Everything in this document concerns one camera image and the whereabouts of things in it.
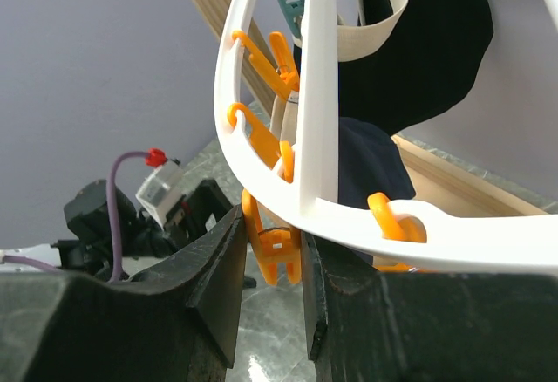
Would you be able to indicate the black hanging underwear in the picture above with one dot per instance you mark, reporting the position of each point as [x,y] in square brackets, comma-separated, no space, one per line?
[407,61]

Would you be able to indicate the wooden hanger stand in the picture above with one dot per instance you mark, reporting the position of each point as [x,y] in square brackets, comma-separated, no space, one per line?
[446,180]

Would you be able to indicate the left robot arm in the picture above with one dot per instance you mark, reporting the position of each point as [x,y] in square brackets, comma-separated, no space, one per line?
[170,226]

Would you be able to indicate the orange clip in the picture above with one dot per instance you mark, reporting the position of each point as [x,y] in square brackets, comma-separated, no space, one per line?
[408,229]
[270,63]
[272,246]
[269,148]

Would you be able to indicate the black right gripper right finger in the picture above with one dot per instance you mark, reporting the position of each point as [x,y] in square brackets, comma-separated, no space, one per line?
[365,325]

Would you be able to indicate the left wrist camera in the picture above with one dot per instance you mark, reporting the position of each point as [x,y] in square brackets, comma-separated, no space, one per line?
[159,193]

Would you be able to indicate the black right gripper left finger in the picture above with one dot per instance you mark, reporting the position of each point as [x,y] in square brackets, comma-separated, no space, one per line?
[175,321]

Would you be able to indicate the white round clip hanger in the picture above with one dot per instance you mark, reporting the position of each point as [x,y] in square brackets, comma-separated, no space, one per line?
[310,138]

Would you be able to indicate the navy blue underwear beige waistband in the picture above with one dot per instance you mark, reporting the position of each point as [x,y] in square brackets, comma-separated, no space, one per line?
[369,162]

